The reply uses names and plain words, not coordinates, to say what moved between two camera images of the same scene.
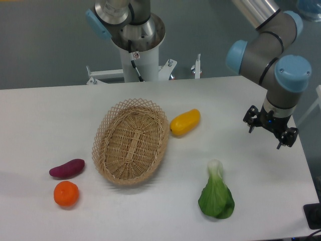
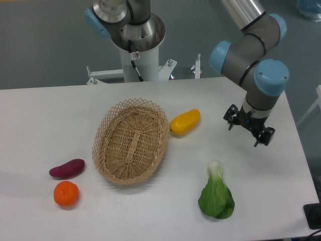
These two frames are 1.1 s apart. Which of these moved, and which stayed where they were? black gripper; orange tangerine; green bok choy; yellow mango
Moved: black gripper
Stayed: green bok choy; yellow mango; orange tangerine
